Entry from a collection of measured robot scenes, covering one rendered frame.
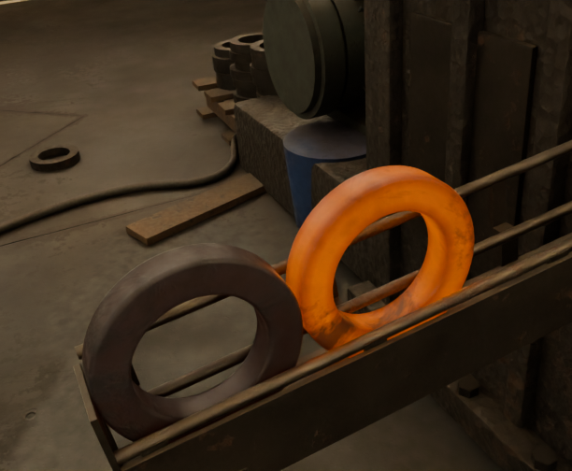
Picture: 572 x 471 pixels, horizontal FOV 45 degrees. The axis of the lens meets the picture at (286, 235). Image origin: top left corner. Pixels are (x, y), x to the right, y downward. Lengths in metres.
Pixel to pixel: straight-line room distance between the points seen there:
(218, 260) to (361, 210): 0.13
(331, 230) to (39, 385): 1.17
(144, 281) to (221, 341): 1.12
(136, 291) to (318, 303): 0.16
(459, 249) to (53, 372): 1.18
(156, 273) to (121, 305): 0.03
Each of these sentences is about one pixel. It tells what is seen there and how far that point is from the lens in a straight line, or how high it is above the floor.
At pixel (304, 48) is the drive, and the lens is 1.89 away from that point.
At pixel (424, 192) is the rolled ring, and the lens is 0.61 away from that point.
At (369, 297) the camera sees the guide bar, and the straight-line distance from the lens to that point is 0.68.
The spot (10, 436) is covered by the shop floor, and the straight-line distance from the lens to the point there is 1.56.
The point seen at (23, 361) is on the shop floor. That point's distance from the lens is 1.74.
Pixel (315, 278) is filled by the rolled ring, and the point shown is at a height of 0.68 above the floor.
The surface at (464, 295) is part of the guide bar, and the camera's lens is 0.66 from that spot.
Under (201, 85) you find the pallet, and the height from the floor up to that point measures 0.14.
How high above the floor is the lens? 1.00
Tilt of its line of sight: 30 degrees down
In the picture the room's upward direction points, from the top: 5 degrees counter-clockwise
